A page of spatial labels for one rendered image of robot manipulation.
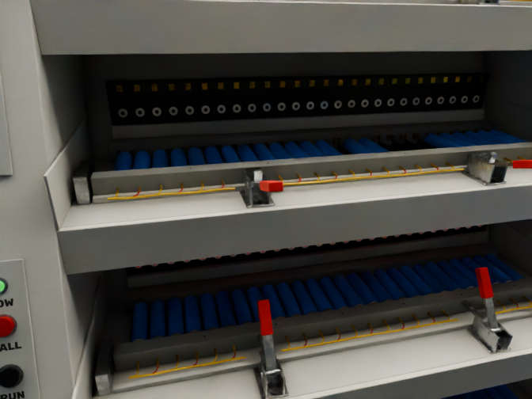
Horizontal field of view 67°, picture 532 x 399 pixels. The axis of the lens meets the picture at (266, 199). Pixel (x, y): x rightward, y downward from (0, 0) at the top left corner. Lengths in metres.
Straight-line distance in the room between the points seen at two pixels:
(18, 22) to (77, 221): 0.17
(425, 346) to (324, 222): 0.21
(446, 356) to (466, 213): 0.16
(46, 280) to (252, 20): 0.29
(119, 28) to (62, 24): 0.05
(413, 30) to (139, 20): 0.27
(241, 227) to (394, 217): 0.16
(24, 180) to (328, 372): 0.35
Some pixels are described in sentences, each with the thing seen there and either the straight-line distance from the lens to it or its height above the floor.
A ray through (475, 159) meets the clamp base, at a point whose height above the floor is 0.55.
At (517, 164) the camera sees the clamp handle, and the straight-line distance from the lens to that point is 0.48.
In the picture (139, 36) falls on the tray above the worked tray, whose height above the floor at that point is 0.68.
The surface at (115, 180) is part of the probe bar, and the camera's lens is 0.42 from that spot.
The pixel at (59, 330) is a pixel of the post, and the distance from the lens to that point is 0.40.
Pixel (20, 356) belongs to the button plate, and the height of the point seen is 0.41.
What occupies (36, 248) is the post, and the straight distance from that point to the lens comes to 0.39.
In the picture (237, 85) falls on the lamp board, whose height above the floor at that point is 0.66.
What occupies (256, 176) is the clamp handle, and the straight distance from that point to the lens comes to 0.39.
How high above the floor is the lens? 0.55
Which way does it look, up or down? 4 degrees down
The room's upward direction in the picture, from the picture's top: 4 degrees counter-clockwise
